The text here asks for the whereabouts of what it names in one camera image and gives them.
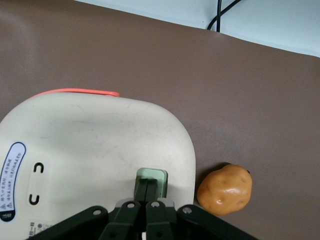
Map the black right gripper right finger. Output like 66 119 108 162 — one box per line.
146 178 256 240

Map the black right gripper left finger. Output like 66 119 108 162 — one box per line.
26 177 148 240

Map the cream rice cooker orange handle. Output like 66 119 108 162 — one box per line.
0 87 196 240

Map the orange-brown toy potato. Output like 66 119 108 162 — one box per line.
197 162 253 217

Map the brown table mat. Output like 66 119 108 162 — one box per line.
0 0 320 240

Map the thin black floor cable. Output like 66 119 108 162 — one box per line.
206 0 243 31
216 0 224 33

